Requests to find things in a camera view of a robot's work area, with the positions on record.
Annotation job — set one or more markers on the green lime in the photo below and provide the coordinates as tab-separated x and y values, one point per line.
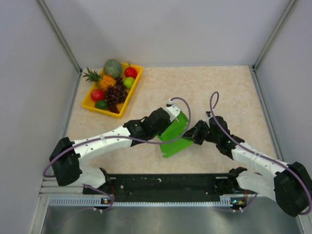
101	104

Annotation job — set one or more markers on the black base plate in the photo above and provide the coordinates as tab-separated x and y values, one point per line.
172	187

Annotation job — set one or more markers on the white slotted cable duct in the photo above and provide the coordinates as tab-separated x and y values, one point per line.
88	201

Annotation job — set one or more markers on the pineapple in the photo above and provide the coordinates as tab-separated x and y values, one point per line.
101	80

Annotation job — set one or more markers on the green melon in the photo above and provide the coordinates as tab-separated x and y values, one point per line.
113	68

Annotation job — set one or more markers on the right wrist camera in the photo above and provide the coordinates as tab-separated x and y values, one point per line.
209	115

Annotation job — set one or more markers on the aluminium frame rail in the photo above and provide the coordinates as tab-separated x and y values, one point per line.
50	187

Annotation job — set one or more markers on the yellow plastic tray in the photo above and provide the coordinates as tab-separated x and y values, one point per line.
88	104

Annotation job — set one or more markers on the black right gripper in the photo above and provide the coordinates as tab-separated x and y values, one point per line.
193	134

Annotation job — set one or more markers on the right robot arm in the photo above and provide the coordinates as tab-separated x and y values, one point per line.
256	156

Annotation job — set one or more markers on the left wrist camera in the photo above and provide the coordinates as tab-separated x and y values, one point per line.
172	109

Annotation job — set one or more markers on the green paper box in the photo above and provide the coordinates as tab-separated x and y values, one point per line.
174	131

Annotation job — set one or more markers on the purple grape bunch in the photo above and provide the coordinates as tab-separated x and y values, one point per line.
116	95

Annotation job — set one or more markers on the red apple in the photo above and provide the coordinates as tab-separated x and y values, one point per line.
130	72

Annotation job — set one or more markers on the green apple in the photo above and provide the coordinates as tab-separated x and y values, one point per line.
128	82

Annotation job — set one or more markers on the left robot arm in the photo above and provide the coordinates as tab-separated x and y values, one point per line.
69	157

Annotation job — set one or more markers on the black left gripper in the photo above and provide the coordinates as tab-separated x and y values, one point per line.
165	126

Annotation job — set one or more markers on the red pomegranate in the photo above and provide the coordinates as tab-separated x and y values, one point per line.
97	95

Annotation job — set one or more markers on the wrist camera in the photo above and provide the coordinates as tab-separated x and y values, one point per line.
209	115
172	109

